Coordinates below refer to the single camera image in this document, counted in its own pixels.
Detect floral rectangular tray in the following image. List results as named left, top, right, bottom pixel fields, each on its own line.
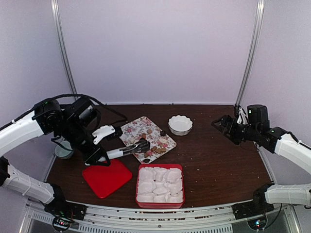
left=120, top=116, right=177, bottom=164

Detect left aluminium frame post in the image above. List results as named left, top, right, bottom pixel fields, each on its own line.
left=51, top=0, right=77, bottom=94

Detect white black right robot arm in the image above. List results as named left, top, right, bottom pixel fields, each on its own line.
left=211, top=104, right=311, bottom=218

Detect aluminium frame post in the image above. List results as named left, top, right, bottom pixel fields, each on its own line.
left=51, top=0, right=77, bottom=94
left=235, top=0, right=265, bottom=105

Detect white oval chocolate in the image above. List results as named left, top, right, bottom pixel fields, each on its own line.
left=159, top=138, right=167, bottom=144

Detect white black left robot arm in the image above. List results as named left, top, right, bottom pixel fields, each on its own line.
left=0, top=94, right=116, bottom=216

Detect right aluminium frame post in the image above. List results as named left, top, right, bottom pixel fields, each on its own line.
left=235, top=0, right=265, bottom=105

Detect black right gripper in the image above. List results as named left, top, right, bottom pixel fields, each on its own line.
left=211, top=115, right=259, bottom=145

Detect pale green ceramic bowl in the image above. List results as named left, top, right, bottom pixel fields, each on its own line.
left=54, top=141, right=73, bottom=160

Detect red tin lid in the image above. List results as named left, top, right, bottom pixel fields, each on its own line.
left=82, top=159, right=133, bottom=199

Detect white scalloped ceramic dish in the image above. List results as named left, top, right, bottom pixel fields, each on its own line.
left=168, top=115, right=193, bottom=136

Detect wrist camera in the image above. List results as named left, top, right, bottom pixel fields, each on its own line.
left=92, top=125, right=123, bottom=145
left=234, top=105, right=248, bottom=125

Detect white paper cup liners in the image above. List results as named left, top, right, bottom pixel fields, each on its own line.
left=137, top=165, right=183, bottom=203

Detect dark heart chocolate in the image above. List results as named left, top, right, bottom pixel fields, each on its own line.
left=139, top=138, right=149, bottom=147

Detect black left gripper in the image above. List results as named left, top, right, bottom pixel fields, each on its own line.
left=60, top=119, right=111, bottom=166

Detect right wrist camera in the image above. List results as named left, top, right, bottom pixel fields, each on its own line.
left=234, top=105, right=248, bottom=125

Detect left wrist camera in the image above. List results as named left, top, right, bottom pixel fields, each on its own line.
left=92, top=125, right=123, bottom=145

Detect red tin box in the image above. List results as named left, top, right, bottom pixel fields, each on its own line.
left=135, top=163, right=185, bottom=209

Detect front aluminium rail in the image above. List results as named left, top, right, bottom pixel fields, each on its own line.
left=24, top=191, right=302, bottom=233

